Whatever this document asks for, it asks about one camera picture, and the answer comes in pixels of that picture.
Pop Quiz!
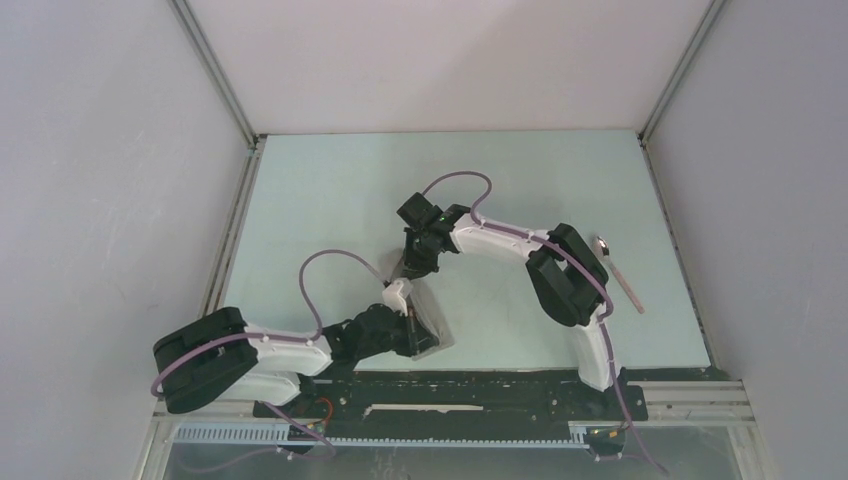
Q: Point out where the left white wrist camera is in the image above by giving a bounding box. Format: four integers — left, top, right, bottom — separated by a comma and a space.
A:
381, 278, 413, 317

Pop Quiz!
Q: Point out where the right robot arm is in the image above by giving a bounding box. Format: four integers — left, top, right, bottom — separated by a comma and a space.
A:
397, 193, 622, 418

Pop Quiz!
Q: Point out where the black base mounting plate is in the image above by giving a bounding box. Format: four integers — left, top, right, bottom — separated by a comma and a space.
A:
280, 370, 648, 443

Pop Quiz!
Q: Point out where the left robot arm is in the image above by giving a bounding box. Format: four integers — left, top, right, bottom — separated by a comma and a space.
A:
151, 304, 440, 417

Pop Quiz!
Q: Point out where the grey cloth napkin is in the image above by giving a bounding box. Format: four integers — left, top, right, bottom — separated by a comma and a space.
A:
378, 248, 455, 361

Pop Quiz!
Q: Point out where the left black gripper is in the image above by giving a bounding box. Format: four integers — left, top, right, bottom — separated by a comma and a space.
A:
357, 305, 439, 360

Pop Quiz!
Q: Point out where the metal spoon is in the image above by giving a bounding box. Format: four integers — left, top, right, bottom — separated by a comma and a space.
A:
593, 235, 646, 315

